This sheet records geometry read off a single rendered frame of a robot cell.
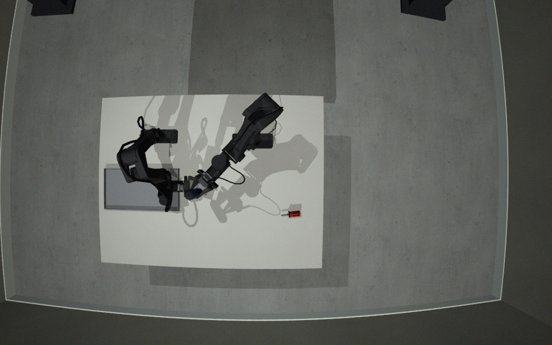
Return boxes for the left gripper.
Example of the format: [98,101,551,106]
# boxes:
[190,165,222,199]

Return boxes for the red and black screwdriver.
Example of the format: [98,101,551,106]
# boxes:
[282,211,300,218]

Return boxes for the dark blue electric screwdriver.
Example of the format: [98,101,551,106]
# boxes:
[184,188,203,200]

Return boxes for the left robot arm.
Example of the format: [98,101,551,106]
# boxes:
[211,93,284,173]

